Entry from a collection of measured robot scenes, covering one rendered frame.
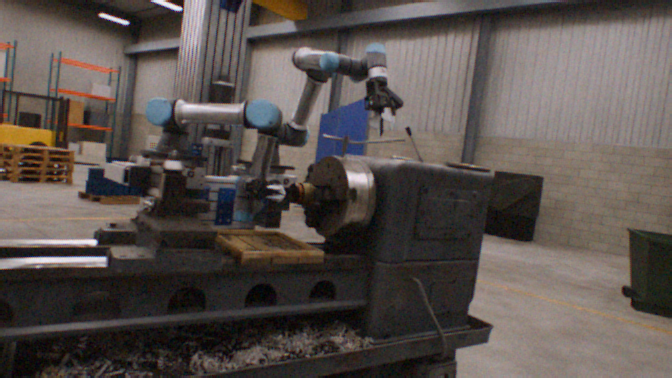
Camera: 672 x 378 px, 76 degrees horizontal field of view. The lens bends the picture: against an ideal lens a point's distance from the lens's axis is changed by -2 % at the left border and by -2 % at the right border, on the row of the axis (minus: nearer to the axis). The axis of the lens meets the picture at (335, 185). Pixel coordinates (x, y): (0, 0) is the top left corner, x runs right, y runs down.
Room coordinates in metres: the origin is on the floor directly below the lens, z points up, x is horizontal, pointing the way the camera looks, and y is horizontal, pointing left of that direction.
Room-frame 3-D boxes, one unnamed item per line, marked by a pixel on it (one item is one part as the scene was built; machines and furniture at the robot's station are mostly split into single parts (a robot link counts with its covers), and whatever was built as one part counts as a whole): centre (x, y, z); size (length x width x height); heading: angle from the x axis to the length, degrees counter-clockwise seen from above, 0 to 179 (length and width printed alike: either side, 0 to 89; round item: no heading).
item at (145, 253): (1.34, 0.54, 0.90); 0.47 x 0.30 x 0.06; 34
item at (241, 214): (1.79, 0.36, 0.97); 0.11 x 0.08 x 0.11; 177
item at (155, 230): (1.38, 0.51, 0.95); 0.43 x 0.17 x 0.05; 34
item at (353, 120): (8.67, 0.09, 1.18); 4.12 x 0.80 x 2.35; 13
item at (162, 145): (1.93, 0.74, 1.21); 0.15 x 0.15 x 0.10
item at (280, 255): (1.54, 0.23, 0.89); 0.36 x 0.30 x 0.04; 34
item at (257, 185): (1.64, 0.28, 1.08); 0.12 x 0.09 x 0.08; 34
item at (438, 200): (1.95, -0.33, 1.06); 0.59 x 0.48 x 0.39; 124
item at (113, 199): (7.92, 3.89, 0.39); 1.20 x 0.80 x 0.79; 150
